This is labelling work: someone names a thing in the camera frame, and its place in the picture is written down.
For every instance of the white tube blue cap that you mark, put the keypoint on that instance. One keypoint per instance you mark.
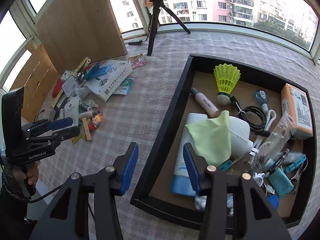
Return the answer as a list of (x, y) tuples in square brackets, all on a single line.
[(182, 170)]

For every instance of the clear plastic bag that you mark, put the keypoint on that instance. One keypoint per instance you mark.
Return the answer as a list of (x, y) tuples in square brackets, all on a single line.
[(277, 140)]

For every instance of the person's left hand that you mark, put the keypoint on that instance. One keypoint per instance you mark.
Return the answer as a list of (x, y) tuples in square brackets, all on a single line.
[(31, 175)]

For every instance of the metal clips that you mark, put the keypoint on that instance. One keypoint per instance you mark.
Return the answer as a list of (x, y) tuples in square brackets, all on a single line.
[(298, 175)]

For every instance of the wooden clothespin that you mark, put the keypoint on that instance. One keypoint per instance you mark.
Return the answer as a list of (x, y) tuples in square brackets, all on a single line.
[(87, 130)]

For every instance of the small white bottle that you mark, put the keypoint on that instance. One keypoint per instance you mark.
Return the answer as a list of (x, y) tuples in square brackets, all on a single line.
[(205, 102)]

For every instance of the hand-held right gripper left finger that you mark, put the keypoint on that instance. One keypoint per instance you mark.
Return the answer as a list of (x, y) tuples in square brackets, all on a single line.
[(128, 167)]

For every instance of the blue white handheld device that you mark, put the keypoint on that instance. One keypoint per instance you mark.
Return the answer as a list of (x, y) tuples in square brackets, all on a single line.
[(261, 96)]

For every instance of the white printed cardboard box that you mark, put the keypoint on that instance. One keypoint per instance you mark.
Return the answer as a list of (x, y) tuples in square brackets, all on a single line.
[(110, 82)]

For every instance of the pale green cloth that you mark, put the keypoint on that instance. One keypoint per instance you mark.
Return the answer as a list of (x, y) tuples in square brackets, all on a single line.
[(212, 137)]

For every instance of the plain wooden board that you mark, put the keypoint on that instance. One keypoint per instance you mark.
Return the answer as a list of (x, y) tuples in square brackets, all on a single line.
[(82, 25)]

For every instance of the orange tissue pack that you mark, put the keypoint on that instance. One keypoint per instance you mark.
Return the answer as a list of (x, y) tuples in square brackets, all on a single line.
[(297, 110)]

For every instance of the teal plastic clip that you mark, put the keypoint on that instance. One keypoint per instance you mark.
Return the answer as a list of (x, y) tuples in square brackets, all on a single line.
[(296, 163)]

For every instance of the black pen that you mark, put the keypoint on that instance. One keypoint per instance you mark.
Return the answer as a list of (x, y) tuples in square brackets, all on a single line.
[(277, 162)]

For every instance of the slatted pine wood panel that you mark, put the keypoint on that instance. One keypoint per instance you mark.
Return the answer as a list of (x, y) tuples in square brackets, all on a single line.
[(37, 80)]

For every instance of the green white sachet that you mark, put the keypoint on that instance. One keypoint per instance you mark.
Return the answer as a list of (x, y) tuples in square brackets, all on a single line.
[(121, 90), (127, 83)]

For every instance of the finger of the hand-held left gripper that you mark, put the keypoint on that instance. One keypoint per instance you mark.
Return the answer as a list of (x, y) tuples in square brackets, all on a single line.
[(67, 133), (61, 123)]

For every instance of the white plug-in device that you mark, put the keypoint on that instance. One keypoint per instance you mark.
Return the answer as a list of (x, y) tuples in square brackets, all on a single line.
[(240, 132)]

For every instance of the red cloth pouch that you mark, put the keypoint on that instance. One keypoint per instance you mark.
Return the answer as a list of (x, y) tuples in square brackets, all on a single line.
[(57, 87)]

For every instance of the yellow stick packet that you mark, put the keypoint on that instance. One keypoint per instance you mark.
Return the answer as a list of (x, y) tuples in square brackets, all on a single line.
[(81, 66)]

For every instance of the red white creamer sachet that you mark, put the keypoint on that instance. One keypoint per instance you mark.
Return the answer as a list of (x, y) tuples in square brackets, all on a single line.
[(136, 61)]

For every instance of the white pouch green emblem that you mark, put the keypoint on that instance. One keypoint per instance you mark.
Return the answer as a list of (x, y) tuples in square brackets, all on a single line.
[(71, 111)]

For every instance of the teal tube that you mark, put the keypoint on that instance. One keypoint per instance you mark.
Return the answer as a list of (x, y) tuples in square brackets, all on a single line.
[(280, 180)]

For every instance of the teal clothespin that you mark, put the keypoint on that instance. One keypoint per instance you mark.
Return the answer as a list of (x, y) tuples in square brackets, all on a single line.
[(225, 165)]

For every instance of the cartoon figure toy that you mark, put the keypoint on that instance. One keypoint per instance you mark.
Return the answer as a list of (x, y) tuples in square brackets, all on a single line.
[(96, 121)]

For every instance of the black shallow tray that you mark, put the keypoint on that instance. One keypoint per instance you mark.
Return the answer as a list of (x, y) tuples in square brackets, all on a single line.
[(162, 140)]

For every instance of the patterned white tissue pack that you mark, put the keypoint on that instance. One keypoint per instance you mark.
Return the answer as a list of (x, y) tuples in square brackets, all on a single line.
[(67, 75)]

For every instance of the black tripod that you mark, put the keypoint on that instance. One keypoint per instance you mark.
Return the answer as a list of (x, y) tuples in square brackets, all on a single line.
[(152, 35)]

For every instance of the small beige bottle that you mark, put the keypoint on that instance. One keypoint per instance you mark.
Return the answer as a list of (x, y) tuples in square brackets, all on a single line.
[(87, 114)]

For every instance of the yellow plastic shuttlecock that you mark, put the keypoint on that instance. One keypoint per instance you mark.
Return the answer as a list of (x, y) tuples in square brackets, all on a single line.
[(226, 80)]

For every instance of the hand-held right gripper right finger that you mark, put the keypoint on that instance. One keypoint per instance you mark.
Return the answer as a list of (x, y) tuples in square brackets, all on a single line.
[(191, 167)]

